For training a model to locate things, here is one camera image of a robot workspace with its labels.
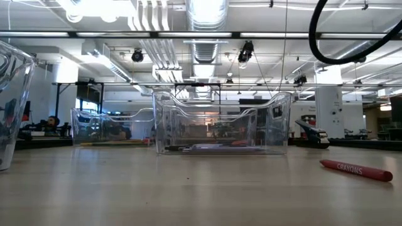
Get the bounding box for thick grey pen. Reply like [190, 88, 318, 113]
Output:
[182, 145, 266, 154]

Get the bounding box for black pen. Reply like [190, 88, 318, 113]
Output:
[164, 144, 202, 152]

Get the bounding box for orange pencil with pink eraser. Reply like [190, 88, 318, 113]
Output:
[118, 139, 151, 145]

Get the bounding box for yellow pencil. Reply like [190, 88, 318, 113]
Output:
[80, 142, 149, 148]

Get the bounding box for black stapler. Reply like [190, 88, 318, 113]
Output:
[294, 119, 331, 149]

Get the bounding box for white pillar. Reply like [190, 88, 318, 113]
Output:
[315, 65, 345, 139]

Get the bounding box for red crayon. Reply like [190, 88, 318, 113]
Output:
[319, 159, 394, 183]

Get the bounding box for tall clear plastic bin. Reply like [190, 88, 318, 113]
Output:
[0, 40, 39, 173]

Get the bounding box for black background monitor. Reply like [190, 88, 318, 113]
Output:
[389, 95, 402, 123]

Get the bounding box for silver ceiling duct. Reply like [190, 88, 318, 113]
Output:
[184, 0, 230, 65]

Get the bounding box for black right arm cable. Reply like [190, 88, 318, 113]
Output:
[308, 0, 402, 66]

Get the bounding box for black background table frame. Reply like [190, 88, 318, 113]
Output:
[51, 80, 105, 136]

